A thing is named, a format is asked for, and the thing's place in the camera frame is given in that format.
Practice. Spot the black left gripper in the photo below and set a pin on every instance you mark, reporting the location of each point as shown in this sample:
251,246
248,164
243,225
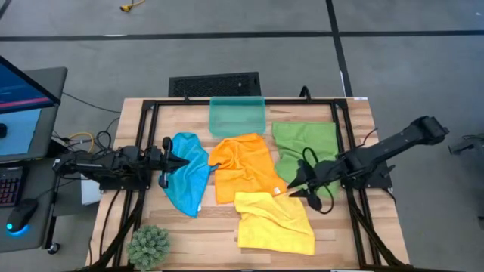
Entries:
166,162

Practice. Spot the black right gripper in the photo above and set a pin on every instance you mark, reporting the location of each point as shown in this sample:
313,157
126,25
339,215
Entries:
332,172

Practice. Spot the blue microfiber towel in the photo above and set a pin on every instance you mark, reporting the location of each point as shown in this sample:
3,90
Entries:
189,185

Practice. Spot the green microfiber towel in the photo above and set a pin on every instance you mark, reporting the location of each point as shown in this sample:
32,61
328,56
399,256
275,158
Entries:
298,140

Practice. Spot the yellow microfiber towel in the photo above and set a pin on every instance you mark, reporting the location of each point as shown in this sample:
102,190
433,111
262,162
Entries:
272,223

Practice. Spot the orange microfiber towel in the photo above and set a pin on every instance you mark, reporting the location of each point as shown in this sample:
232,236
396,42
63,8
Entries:
246,166

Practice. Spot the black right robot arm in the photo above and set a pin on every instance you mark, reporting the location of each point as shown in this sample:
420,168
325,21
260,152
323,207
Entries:
397,140

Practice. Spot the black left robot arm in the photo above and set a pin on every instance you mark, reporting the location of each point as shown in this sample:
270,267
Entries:
113,166

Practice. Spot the teal translucent plastic basket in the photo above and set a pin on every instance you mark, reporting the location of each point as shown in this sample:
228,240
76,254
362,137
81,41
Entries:
236,117

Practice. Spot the small green artificial plant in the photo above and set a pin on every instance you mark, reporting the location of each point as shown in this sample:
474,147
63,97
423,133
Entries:
148,247

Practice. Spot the white box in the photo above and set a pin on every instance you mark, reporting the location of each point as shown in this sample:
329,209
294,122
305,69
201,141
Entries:
90,194

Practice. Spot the grey-framed computer screen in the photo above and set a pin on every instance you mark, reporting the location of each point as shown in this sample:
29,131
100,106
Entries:
49,124

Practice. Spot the black caster wheel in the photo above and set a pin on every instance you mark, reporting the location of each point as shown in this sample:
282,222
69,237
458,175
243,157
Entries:
54,248

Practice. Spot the grey side desk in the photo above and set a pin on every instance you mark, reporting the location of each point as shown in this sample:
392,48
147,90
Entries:
43,236

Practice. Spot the yellow plug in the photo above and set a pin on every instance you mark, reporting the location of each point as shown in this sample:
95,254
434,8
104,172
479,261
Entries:
125,7

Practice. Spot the black computer mouse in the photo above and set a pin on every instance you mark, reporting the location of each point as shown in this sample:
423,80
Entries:
20,215

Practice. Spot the black stand foot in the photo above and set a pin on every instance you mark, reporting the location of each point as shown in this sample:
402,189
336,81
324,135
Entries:
465,145

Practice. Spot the backlit computer keyboard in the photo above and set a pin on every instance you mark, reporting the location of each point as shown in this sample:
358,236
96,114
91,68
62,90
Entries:
9,189

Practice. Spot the black-framed computer screen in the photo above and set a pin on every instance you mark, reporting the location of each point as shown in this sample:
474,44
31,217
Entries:
22,90

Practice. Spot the black metal table frame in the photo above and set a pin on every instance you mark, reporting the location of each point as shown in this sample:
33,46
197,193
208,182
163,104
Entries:
154,121

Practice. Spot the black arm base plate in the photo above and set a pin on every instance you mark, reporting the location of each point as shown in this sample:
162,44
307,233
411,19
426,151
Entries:
125,186
378,182

